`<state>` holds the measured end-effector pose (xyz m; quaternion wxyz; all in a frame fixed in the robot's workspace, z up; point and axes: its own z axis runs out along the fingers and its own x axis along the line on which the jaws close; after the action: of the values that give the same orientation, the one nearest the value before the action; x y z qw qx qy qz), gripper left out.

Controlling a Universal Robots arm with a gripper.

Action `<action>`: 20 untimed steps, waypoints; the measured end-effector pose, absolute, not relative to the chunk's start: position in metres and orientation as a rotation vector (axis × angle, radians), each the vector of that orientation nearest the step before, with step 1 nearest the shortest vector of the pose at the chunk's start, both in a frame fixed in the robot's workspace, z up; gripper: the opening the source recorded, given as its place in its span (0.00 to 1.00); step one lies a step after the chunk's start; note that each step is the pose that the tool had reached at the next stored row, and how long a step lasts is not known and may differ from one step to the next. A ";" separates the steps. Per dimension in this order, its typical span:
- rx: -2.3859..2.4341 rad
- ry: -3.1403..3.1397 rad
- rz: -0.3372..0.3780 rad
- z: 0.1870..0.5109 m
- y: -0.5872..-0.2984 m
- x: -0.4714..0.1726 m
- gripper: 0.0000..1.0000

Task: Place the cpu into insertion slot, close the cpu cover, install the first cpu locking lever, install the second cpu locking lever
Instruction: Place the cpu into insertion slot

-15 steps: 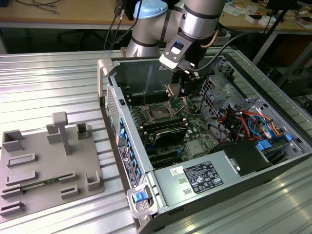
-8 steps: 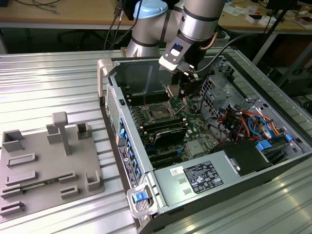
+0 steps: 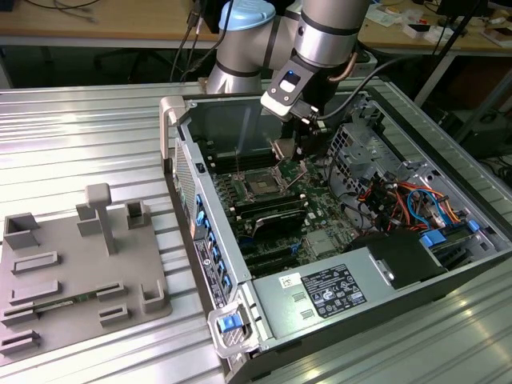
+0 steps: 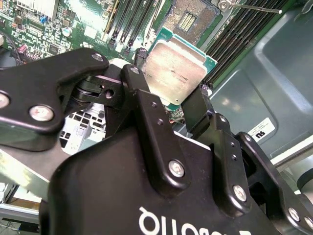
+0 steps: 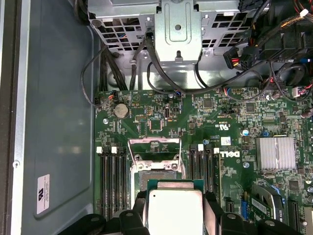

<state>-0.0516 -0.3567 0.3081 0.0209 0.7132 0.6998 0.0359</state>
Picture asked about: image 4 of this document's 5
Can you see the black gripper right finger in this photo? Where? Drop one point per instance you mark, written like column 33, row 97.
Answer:
column 230, row 171

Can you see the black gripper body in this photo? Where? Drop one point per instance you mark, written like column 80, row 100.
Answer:
column 110, row 183

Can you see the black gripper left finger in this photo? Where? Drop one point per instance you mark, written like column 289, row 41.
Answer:
column 36, row 85

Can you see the CPU with silver top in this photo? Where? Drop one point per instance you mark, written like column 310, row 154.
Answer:
column 173, row 71

